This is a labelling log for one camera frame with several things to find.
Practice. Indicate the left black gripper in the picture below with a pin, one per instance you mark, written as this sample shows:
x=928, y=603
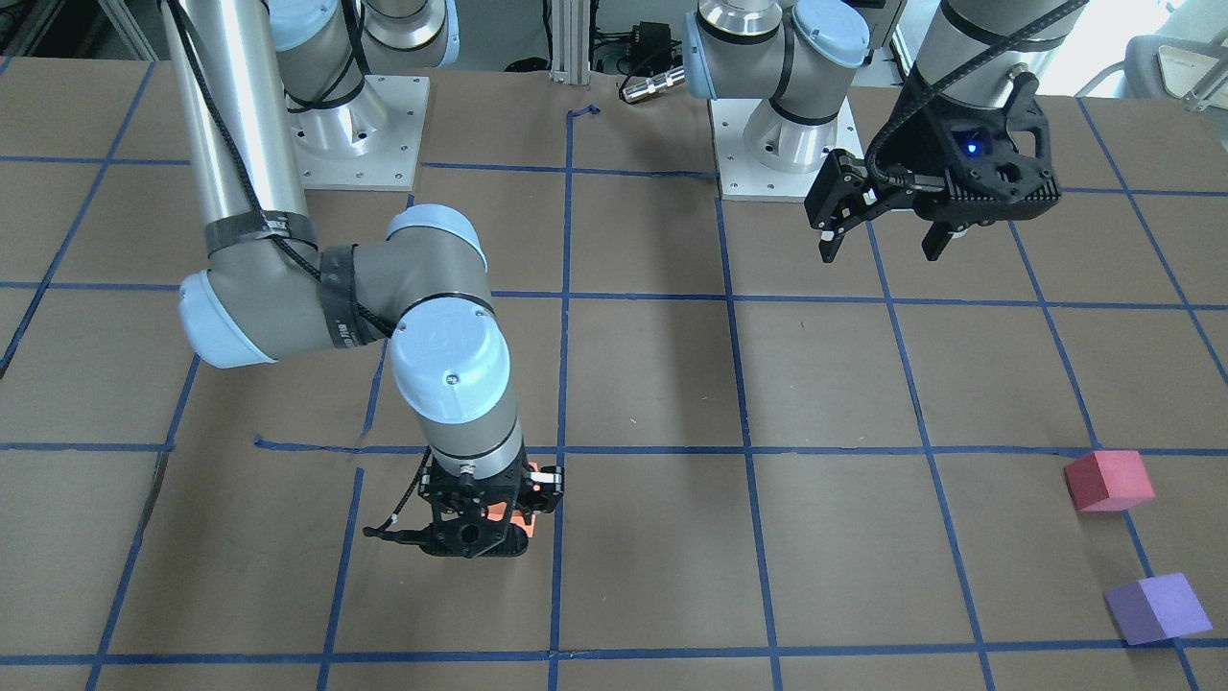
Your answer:
x=918, y=154

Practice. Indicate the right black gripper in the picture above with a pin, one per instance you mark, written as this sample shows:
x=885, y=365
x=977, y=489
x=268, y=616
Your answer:
x=548, y=479

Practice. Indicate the orange foam block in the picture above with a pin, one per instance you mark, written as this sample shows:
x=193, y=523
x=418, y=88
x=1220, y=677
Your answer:
x=521, y=513

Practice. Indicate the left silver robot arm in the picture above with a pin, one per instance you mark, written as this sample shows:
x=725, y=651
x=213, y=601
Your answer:
x=803, y=56

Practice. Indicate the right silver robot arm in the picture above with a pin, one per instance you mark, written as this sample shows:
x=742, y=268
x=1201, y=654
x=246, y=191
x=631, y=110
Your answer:
x=262, y=81

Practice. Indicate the brown paper mat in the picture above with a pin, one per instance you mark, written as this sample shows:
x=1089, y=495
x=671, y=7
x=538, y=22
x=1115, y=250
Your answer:
x=780, y=473

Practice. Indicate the red foam block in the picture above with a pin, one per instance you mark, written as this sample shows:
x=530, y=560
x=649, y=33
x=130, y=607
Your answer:
x=1108, y=481

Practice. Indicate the purple foam block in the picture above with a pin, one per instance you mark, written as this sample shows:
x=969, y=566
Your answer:
x=1157, y=608

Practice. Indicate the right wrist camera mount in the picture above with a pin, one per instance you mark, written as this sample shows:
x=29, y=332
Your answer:
x=468, y=535

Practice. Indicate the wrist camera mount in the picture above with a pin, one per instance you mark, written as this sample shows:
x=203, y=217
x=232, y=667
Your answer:
x=468, y=535
x=994, y=164

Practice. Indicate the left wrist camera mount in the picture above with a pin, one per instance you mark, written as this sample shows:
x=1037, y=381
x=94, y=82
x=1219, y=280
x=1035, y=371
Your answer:
x=994, y=164

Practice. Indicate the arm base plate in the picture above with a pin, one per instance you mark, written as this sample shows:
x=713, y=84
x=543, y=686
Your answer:
x=370, y=144
x=764, y=157

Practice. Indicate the aluminium frame post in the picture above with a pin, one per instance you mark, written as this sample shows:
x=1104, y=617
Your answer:
x=570, y=36

